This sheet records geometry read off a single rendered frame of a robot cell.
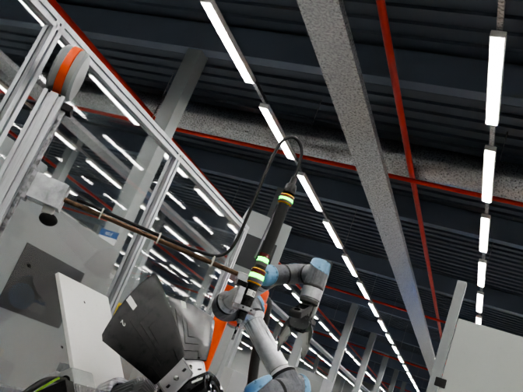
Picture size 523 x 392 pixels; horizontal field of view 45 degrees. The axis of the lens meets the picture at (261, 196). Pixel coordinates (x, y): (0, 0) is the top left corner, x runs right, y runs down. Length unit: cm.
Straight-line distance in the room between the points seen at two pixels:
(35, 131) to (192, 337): 71
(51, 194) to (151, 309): 43
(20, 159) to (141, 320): 55
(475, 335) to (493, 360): 15
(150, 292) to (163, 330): 10
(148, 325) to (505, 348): 231
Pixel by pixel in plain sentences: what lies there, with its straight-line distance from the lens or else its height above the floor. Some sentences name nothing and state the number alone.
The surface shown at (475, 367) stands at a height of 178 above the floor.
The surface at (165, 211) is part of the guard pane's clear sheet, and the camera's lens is 265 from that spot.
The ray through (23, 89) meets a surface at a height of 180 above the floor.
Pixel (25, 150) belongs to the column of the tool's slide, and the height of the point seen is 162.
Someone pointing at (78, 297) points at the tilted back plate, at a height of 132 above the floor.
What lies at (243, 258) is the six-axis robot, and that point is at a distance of 565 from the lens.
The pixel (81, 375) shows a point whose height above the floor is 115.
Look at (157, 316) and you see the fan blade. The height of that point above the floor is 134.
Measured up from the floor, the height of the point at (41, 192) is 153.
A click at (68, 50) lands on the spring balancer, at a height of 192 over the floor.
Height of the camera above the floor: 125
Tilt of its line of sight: 17 degrees up
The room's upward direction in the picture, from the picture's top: 22 degrees clockwise
